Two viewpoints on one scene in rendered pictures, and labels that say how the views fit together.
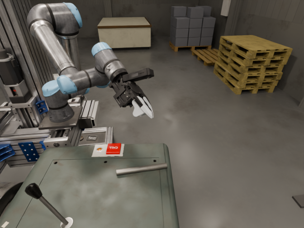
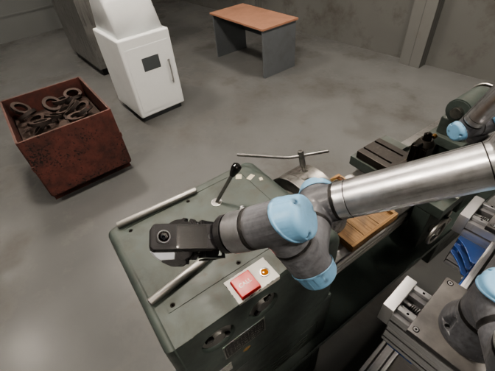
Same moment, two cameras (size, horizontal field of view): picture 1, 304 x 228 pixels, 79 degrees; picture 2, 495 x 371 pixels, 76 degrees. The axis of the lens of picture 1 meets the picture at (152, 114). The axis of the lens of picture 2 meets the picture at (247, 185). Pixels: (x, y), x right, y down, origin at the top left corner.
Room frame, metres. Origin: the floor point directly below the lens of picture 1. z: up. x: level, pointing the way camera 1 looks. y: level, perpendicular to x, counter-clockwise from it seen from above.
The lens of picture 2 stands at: (1.00, -0.02, 2.03)
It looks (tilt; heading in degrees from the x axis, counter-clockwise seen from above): 43 degrees down; 150
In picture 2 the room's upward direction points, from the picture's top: 6 degrees counter-clockwise
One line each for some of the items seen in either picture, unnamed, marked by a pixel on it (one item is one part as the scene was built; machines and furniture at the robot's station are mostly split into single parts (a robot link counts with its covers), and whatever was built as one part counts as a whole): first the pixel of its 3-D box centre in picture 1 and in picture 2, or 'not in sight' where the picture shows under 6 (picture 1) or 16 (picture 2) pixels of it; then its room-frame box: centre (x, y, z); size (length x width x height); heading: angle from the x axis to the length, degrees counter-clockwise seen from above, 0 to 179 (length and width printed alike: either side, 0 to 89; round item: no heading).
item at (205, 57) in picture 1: (211, 57); not in sight; (5.86, -1.89, 0.06); 1.38 x 0.95 x 0.13; 8
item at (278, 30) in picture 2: not in sight; (253, 39); (-3.25, 2.77, 0.34); 1.26 x 0.65 x 0.68; 5
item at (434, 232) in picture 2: not in sight; (434, 216); (0.58, 1.30, 0.73); 0.27 x 0.12 x 0.27; 92
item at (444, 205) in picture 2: not in sight; (409, 171); (0.38, 1.31, 0.90); 0.53 x 0.30 x 0.06; 2
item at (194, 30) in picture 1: (191, 28); not in sight; (7.23, -1.41, 0.67); 1.35 x 0.91 x 1.34; 98
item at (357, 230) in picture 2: not in sight; (344, 209); (0.36, 0.86, 0.89); 0.36 x 0.30 x 0.04; 2
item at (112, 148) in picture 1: (113, 149); (245, 285); (0.60, 0.17, 1.26); 0.06 x 0.06 x 0.02; 2
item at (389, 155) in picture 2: not in sight; (402, 166); (0.36, 1.26, 0.95); 0.43 x 0.18 x 0.04; 2
